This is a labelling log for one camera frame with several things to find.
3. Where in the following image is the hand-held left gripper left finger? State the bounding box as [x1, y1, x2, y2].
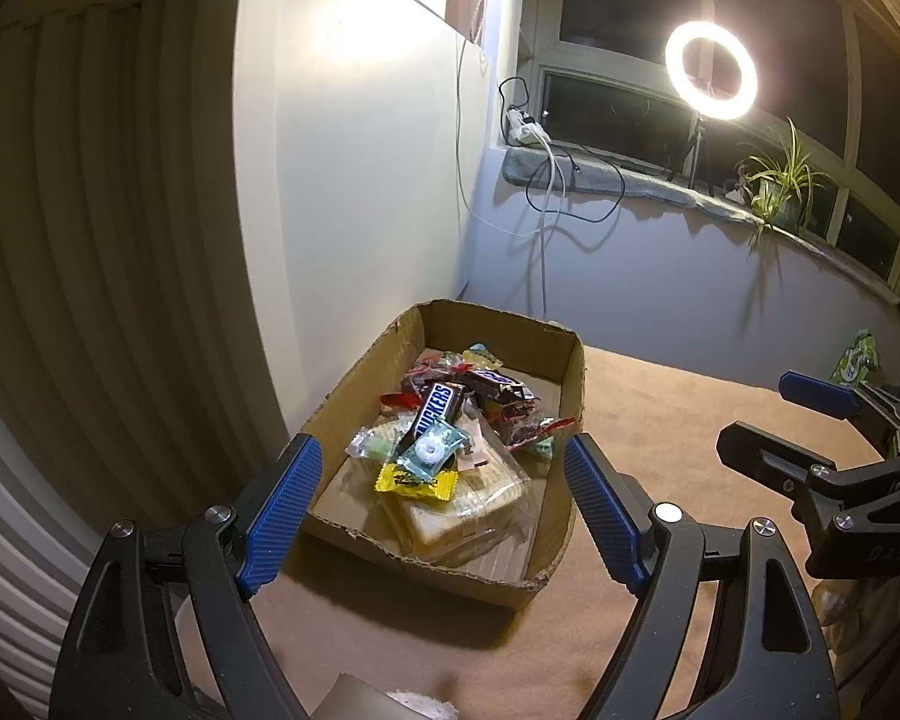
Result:
[49, 431, 323, 720]

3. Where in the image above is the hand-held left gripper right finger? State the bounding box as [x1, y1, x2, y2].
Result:
[561, 433, 841, 720]

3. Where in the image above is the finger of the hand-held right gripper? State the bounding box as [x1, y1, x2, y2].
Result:
[718, 421, 900, 537]
[778, 370, 900, 432]

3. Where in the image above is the pale green candy packet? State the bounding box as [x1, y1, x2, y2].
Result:
[345, 424, 398, 460]

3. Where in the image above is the clear packet with dark contents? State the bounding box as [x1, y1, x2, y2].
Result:
[491, 390, 545, 447]

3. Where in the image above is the yellow snack packet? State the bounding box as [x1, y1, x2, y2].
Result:
[375, 463, 458, 502]

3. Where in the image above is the pale pink wrapper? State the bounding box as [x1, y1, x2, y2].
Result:
[461, 420, 496, 473]

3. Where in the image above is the green ring candy packet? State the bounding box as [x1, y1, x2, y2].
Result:
[394, 420, 470, 482]

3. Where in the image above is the dark snack packet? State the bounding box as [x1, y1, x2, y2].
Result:
[461, 367, 533, 406]

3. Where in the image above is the brown chocolate bar blue label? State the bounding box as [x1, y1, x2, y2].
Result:
[405, 382, 467, 443]

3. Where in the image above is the cardboard box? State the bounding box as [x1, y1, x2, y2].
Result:
[300, 298, 586, 610]

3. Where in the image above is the clear red snack packet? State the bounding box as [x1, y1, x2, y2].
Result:
[405, 360, 473, 391]

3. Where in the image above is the green snack bag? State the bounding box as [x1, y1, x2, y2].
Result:
[829, 328, 880, 391]

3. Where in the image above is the potted spider plant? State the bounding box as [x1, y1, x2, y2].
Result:
[735, 116, 833, 241]

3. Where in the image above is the black light tripod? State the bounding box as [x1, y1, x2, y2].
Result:
[667, 116, 721, 192]

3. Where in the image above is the stone window sill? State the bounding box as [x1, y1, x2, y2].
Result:
[501, 142, 900, 331]

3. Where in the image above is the white cabinet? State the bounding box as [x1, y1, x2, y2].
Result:
[225, 0, 496, 466]

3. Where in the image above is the white power strip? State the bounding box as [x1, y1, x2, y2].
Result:
[506, 106, 552, 145]

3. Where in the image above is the white charger cable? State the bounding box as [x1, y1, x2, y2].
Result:
[525, 139, 571, 316]

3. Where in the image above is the ring light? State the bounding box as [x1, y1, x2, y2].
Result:
[664, 19, 758, 121]

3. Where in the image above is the long white cable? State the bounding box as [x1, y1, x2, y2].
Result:
[454, 34, 541, 241]

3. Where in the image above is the white window frame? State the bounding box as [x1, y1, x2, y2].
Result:
[517, 0, 900, 293]

